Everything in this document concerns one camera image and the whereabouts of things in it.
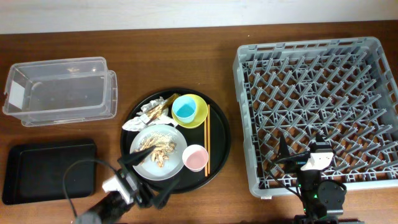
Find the black rectangular tray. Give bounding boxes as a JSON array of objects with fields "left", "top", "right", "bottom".
[{"left": 2, "top": 139, "right": 96, "bottom": 205}]

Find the black round tray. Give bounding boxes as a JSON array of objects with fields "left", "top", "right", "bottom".
[{"left": 120, "top": 88, "right": 231, "bottom": 194}]

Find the clear plastic bin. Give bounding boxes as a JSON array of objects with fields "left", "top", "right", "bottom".
[{"left": 2, "top": 57, "right": 118, "bottom": 127}]

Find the pink cup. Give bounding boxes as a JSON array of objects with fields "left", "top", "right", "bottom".
[{"left": 182, "top": 144, "right": 205, "bottom": 172}]

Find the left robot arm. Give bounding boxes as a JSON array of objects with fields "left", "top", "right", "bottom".
[{"left": 72, "top": 147, "right": 180, "bottom": 223}]

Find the grey dishwasher rack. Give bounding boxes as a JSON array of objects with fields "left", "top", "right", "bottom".
[{"left": 233, "top": 37, "right": 397, "bottom": 199}]

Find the yellow bowl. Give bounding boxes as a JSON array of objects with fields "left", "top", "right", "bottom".
[{"left": 172, "top": 94, "right": 208, "bottom": 129}]

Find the white napkin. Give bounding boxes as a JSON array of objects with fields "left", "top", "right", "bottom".
[{"left": 122, "top": 97, "right": 178, "bottom": 131}]

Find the wooden chopstick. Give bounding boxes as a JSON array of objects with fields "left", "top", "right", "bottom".
[
  {"left": 206, "top": 105, "right": 211, "bottom": 176},
  {"left": 203, "top": 118, "right": 208, "bottom": 177}
]

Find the food scraps pile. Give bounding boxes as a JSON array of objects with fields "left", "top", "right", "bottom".
[{"left": 132, "top": 132, "right": 176, "bottom": 168}]

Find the grey plate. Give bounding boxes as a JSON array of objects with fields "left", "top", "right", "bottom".
[{"left": 130, "top": 124, "right": 187, "bottom": 181}]

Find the blue cup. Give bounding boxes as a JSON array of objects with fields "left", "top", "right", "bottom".
[{"left": 172, "top": 95, "right": 197, "bottom": 123}]

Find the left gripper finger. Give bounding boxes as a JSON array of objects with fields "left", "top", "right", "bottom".
[
  {"left": 152, "top": 178, "right": 180, "bottom": 209},
  {"left": 121, "top": 146, "right": 155, "bottom": 166}
]

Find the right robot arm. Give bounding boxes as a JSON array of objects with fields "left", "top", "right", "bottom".
[{"left": 275, "top": 134, "right": 347, "bottom": 224}]

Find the right wooden chopstick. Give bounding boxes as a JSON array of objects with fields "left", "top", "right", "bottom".
[{"left": 206, "top": 105, "right": 211, "bottom": 176}]

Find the brown snack wrapper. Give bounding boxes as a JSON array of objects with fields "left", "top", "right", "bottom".
[{"left": 139, "top": 93, "right": 180, "bottom": 125}]

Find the left wooden chopstick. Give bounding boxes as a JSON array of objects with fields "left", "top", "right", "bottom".
[{"left": 203, "top": 118, "right": 208, "bottom": 177}]

